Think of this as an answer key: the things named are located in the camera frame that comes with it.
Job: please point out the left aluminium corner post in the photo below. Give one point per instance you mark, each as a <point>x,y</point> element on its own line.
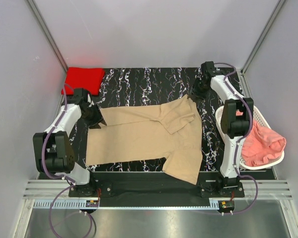
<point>47,33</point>

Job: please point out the right electronics board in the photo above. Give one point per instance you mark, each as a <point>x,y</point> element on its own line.
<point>227,205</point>

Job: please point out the folded red t shirt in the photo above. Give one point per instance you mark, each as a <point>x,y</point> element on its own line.
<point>87,78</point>

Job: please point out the right aluminium corner post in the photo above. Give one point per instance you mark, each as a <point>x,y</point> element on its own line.
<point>269,24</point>

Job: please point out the pink t shirt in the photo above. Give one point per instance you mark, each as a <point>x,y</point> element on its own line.
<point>263,146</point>

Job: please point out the aluminium corner post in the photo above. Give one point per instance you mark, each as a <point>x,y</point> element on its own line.
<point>47,33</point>
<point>269,24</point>

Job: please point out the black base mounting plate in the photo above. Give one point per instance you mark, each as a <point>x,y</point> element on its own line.
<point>110,184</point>

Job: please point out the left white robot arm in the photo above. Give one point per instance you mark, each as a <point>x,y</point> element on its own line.
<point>54,155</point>

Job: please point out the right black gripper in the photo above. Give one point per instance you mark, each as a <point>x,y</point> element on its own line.
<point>193,89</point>

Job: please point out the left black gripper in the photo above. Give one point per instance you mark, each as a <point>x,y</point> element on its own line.
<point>93,124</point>

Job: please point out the electronics board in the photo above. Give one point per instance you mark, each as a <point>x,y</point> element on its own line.
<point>92,203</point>
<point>227,205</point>

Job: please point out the beige t shirt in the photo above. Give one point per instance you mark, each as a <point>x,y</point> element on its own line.
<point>171,130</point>

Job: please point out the white plastic laundry basket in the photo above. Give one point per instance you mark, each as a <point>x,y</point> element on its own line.
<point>257,111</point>

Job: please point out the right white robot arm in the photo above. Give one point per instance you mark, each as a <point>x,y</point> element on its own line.
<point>236,123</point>

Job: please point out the left electronics board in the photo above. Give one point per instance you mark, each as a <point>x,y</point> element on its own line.
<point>92,203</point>

